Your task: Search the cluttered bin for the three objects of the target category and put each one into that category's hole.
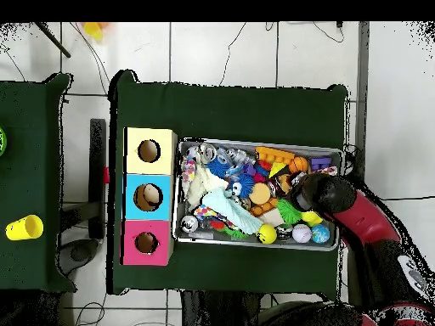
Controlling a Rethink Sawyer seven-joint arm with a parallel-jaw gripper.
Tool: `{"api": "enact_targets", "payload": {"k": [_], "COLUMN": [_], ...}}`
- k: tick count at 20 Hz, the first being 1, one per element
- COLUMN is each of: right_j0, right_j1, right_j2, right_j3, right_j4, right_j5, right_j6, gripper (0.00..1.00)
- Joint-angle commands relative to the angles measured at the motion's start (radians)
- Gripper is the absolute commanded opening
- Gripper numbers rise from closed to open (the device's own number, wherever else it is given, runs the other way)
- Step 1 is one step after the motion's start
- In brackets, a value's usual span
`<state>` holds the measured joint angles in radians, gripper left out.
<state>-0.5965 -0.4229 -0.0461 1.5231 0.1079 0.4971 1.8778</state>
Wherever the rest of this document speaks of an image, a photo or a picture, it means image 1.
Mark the colourful polka-dot cloth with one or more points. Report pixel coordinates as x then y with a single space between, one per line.
207 212
188 169

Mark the mint green cloth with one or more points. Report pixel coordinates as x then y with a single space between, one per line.
232 210

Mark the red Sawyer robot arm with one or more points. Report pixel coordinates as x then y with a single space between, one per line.
367 217

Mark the shallow metal mesh bin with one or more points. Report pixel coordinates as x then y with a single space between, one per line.
217 239

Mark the wooden box with three holes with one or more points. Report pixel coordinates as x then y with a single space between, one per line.
134 163

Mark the cream white cloth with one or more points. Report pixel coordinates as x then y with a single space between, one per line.
204 183

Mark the black and white soccer ball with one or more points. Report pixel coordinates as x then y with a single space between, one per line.
192 152

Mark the orange plastic building block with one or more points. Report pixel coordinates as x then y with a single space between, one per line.
274 154

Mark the dark green table cloth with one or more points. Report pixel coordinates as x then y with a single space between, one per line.
231 108
27 152

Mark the yellow smiley ball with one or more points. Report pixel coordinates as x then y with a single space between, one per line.
267 234

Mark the green tentacle puffer ball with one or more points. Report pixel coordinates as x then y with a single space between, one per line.
289 211

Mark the orange basketball toy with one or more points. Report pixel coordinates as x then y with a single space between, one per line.
298 164

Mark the white baseball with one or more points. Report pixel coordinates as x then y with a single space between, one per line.
301 233

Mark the blue globe ball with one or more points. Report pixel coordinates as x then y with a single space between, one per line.
320 234

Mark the black flat panel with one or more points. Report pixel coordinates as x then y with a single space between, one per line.
97 176

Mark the yellow plastic cup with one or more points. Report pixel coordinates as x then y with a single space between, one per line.
92 31
23 227

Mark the black rod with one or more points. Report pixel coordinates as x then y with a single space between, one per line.
54 39

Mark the green round object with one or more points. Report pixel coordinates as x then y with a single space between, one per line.
2 141

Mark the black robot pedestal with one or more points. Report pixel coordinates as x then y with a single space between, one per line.
217 310

